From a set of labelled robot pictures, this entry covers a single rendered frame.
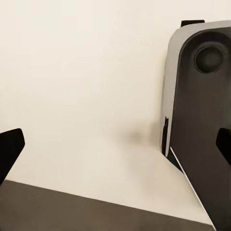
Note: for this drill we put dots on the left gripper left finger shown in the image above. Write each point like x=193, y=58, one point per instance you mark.
x=12, y=143

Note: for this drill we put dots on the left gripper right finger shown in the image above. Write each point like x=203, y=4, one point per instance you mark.
x=223, y=143

